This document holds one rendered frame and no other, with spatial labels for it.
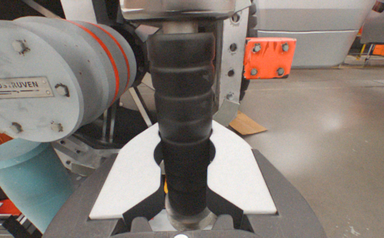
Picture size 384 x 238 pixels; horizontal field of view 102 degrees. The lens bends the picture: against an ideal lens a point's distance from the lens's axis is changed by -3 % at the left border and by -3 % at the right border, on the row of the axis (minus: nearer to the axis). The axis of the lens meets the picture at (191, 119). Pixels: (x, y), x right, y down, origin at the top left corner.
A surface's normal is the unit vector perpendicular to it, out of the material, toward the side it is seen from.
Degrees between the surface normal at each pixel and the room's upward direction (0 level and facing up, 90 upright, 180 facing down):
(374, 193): 0
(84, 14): 90
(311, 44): 90
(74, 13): 90
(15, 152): 0
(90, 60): 71
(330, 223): 0
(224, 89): 90
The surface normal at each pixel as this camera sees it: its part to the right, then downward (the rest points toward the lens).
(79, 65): 0.94, -0.32
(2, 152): -0.03, -0.88
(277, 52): 0.02, 0.47
